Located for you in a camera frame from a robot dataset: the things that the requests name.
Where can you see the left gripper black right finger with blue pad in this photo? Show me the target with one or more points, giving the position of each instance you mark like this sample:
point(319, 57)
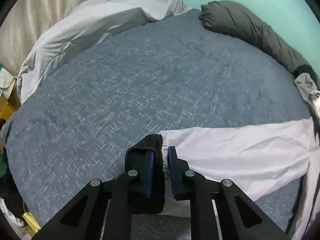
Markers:
point(218, 210)

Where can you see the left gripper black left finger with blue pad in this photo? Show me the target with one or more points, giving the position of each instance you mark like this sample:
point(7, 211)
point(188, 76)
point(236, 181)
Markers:
point(103, 210)

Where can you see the light grey jacket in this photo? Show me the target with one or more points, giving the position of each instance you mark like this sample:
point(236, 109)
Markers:
point(260, 159)

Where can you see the blue patterned bed sheet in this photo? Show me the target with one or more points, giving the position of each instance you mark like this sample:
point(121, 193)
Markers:
point(171, 74)

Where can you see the light grey blanket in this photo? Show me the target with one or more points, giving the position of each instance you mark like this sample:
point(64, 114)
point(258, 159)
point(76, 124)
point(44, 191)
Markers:
point(90, 23)

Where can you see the dark grey rolled duvet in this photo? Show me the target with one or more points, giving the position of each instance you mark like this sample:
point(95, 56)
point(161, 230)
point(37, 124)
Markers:
point(234, 19)

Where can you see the beige striped curtain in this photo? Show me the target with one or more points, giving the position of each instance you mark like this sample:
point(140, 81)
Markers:
point(25, 23)

